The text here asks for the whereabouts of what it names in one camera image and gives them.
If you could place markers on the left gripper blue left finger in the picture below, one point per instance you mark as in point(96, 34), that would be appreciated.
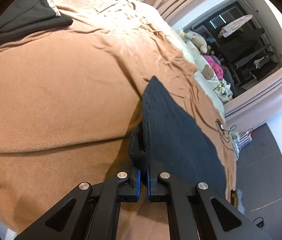
point(135, 184)

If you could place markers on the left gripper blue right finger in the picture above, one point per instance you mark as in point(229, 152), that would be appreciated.
point(152, 181)

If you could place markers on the black bear print t-shirt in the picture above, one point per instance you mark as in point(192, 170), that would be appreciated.
point(172, 136)

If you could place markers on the brown bed sheet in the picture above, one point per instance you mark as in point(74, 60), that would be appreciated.
point(70, 98)

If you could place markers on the white patterned cloth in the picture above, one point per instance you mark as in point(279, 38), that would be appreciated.
point(224, 92)

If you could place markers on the pink fluffy plush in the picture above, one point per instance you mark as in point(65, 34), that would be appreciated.
point(218, 70)

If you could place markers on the beige plush toy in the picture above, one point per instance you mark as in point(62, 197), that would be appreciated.
point(198, 41)

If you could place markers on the pink curtain right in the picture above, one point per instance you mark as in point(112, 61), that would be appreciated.
point(257, 105)

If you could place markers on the floral hanging garment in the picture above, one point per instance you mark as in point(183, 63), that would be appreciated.
point(233, 26)

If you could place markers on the black charger with cables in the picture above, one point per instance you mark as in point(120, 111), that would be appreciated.
point(225, 132)

